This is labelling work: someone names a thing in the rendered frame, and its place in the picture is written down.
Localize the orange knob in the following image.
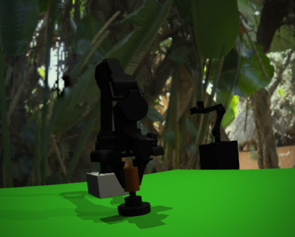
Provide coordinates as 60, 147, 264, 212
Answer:
124, 167, 140, 192

